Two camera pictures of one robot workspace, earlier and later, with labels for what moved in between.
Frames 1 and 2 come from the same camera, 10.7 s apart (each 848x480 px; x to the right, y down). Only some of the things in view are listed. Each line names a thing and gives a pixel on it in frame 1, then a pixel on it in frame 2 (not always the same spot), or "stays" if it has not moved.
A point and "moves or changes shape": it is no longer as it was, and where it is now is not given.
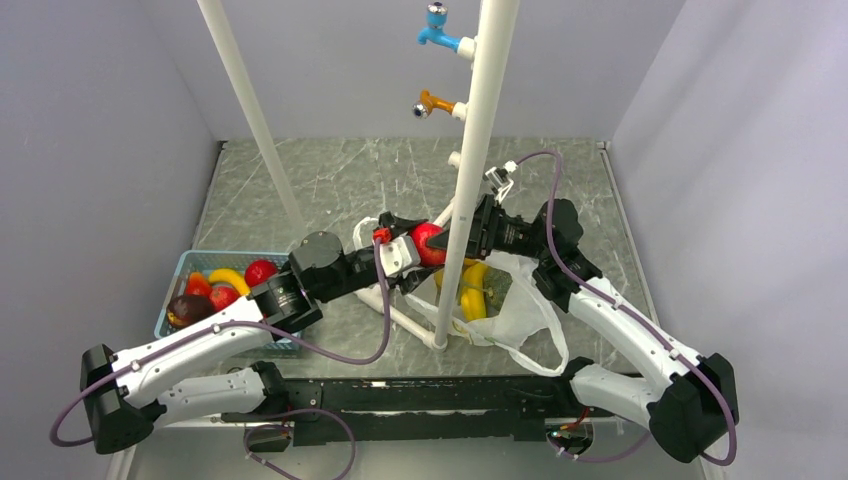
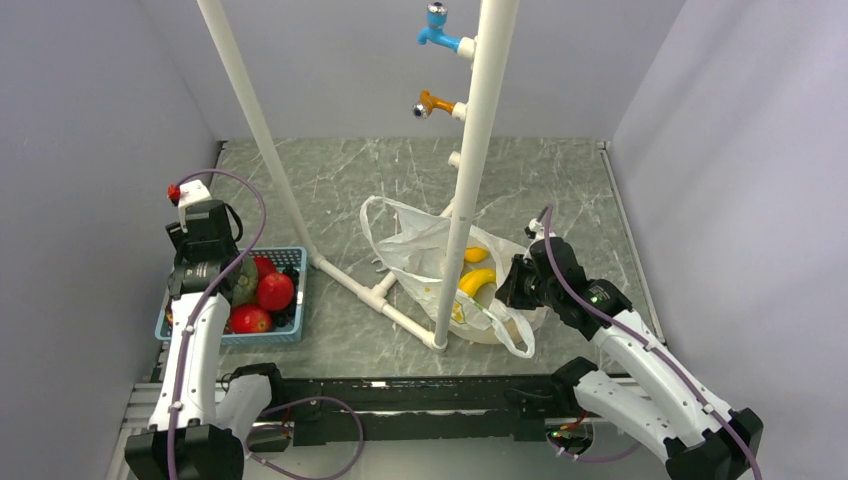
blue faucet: (436, 18) stays
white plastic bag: (521, 329) moves or changes shape
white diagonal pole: (223, 31) stays
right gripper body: (501, 234) -> (526, 290)
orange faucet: (428, 102) stays
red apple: (428, 256) moves or changes shape
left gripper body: (359, 273) -> (179, 239)
